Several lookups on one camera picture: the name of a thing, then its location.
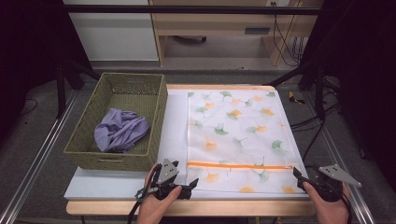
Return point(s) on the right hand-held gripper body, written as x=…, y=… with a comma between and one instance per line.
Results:
x=330, y=188

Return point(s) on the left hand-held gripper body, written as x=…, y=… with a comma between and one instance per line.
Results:
x=168, y=171

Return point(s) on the purple garment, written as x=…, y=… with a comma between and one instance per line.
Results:
x=120, y=130

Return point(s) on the leaf print mesh laundry bag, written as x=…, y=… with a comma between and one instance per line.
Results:
x=243, y=140

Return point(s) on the green woven basket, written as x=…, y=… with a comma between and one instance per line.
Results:
x=130, y=98

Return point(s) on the person's right hand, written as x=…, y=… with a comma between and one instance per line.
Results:
x=331, y=213

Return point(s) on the person's left hand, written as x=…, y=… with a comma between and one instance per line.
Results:
x=154, y=210

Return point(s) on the wooden table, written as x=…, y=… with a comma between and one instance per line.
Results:
x=218, y=207

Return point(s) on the white board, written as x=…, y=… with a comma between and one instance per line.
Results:
x=176, y=124

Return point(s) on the yellow and black tool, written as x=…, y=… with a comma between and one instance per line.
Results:
x=294, y=99

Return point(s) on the black metal stand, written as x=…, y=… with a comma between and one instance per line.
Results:
x=60, y=90
x=320, y=93

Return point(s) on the dark curtain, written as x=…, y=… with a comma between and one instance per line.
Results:
x=28, y=46
x=367, y=77

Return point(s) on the black chair base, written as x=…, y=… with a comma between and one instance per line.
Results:
x=191, y=39

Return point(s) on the white cabinet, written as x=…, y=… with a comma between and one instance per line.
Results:
x=115, y=37

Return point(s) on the wooden desk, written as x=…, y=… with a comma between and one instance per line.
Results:
x=211, y=21

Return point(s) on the black horizontal bar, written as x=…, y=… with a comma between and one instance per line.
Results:
x=186, y=9

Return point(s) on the aluminium rail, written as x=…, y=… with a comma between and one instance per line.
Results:
x=339, y=161
x=37, y=155

